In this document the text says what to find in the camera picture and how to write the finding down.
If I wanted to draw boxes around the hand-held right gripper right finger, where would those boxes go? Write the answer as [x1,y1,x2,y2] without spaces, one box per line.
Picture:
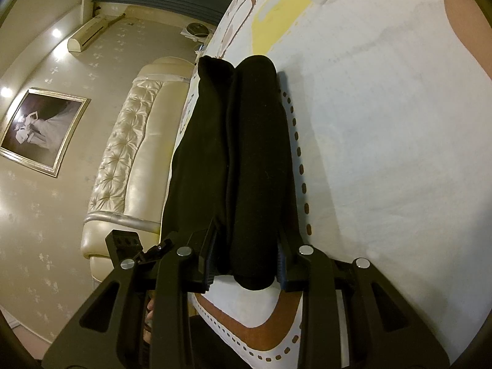
[275,228,451,369]

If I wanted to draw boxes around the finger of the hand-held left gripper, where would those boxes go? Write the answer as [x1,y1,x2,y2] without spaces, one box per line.
[105,230,142,269]
[139,238,173,265]

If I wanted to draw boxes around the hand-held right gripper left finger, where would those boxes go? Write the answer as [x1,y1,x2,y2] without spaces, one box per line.
[42,217,218,369]

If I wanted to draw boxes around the black pants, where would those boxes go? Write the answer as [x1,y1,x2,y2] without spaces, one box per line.
[159,54,298,292]

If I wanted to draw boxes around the person's left hand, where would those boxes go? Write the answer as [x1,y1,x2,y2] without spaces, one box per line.
[144,295,156,339]

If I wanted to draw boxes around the cream tufted headboard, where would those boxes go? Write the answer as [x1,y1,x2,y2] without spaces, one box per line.
[81,56,199,277]

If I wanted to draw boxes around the white printed bed sheet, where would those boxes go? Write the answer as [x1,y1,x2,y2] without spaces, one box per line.
[161,0,492,369]

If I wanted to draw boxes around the cream air conditioner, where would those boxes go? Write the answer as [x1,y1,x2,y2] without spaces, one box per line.
[68,14,126,54]

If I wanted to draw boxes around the round fan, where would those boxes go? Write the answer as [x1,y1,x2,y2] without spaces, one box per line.
[181,23,218,41]

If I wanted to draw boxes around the framed wall picture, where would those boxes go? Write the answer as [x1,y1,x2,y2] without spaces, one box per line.
[0,87,92,178]

